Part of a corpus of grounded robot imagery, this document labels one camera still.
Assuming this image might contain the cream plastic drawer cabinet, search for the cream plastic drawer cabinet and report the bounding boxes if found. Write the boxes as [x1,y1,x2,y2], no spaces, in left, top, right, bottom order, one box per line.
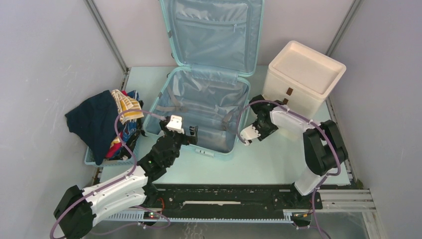
[262,40,346,119]

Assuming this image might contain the yellow white striped garment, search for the yellow white striped garment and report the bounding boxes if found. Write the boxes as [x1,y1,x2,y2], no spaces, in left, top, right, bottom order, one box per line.
[110,89,144,124]

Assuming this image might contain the dark navy garment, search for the dark navy garment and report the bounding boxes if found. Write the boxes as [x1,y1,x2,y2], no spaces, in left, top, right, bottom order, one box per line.
[65,90,118,165]

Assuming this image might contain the light blue ribbed suitcase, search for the light blue ribbed suitcase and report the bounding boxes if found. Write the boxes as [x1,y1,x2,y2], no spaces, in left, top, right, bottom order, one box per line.
[144,0,264,157]

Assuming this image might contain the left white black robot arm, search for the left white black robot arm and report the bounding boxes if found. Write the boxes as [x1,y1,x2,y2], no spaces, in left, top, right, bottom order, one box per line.
[50,119,198,239]

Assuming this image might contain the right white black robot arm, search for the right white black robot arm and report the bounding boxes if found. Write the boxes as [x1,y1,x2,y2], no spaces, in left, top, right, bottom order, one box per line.
[240,95,349,208]

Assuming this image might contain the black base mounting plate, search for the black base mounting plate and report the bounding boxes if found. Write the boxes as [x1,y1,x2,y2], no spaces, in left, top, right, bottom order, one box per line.
[141,184,323,220]

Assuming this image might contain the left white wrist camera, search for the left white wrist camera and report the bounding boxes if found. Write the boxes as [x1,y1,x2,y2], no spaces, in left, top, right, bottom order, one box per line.
[166,115,185,134]

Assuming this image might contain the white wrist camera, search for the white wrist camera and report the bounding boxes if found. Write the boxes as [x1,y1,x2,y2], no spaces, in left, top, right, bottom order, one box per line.
[239,124,261,146]
[166,115,185,134]

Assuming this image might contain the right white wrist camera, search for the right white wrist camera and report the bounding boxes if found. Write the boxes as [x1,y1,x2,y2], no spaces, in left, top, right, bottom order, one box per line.
[239,124,261,146]

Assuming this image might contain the aluminium frame rail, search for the aluminium frame rail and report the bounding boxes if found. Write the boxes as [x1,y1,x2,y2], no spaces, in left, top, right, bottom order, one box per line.
[103,185,385,239]

